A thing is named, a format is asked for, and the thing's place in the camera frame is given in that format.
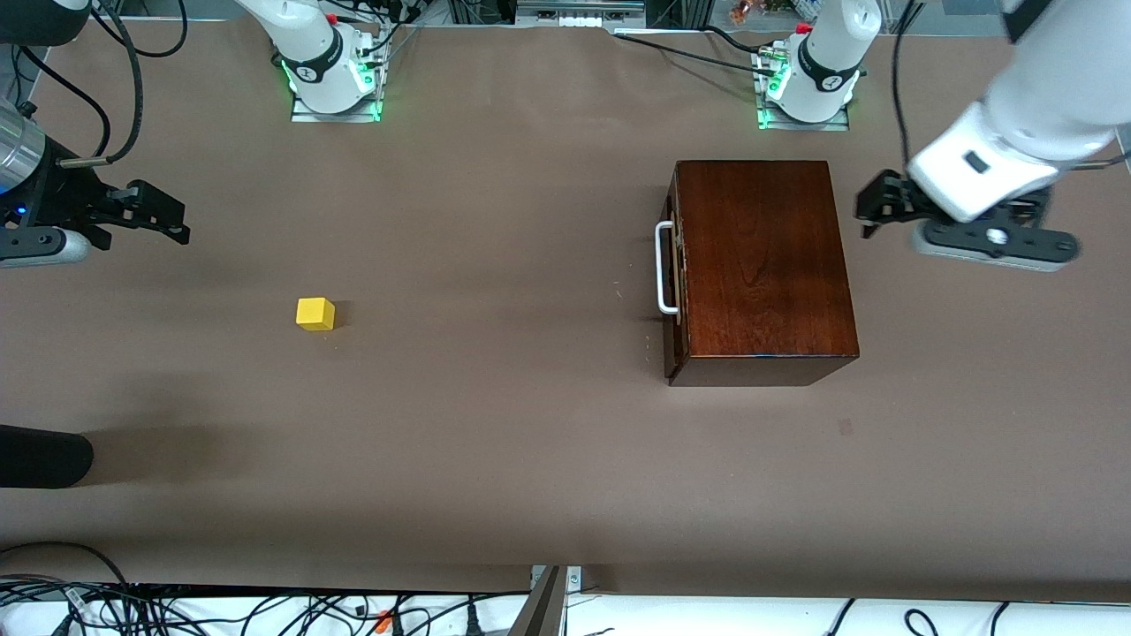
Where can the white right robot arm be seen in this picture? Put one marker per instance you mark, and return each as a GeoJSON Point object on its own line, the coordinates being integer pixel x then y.
{"type": "Point", "coordinates": [309, 62]}

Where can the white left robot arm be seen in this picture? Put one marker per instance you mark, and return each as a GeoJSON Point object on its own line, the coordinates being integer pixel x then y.
{"type": "Point", "coordinates": [1016, 132]}

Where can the black cylinder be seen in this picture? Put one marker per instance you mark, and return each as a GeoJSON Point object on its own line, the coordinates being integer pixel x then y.
{"type": "Point", "coordinates": [44, 457]}

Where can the brown table cover sheet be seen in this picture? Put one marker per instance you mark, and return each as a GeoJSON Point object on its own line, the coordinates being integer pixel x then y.
{"type": "Point", "coordinates": [442, 397]}

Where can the white lower shelf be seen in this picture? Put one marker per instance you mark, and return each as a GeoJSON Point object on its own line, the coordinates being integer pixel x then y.
{"type": "Point", "coordinates": [707, 618]}

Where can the dark brown wooden cabinet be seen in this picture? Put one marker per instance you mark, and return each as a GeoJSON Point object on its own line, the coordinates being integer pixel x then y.
{"type": "Point", "coordinates": [760, 256]}

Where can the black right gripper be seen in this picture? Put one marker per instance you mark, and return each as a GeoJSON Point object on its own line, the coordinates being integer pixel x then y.
{"type": "Point", "coordinates": [62, 196]}

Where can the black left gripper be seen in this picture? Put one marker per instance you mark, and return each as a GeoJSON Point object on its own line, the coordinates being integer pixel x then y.
{"type": "Point", "coordinates": [894, 200]}

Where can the white power strip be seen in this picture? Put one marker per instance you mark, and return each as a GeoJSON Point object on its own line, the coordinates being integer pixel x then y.
{"type": "Point", "coordinates": [579, 13]}

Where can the yellow cube block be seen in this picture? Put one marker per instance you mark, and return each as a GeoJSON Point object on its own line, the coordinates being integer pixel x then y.
{"type": "Point", "coordinates": [315, 314]}

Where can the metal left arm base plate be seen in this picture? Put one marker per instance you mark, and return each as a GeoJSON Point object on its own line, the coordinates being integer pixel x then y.
{"type": "Point", "coordinates": [778, 125]}

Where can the orange connector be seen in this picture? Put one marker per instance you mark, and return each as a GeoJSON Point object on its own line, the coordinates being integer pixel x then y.
{"type": "Point", "coordinates": [384, 623]}

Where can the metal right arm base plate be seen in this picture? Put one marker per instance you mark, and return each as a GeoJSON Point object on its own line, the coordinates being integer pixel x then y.
{"type": "Point", "coordinates": [305, 117]}

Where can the grey metal bracket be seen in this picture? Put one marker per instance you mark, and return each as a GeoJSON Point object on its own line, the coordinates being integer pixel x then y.
{"type": "Point", "coordinates": [543, 609]}

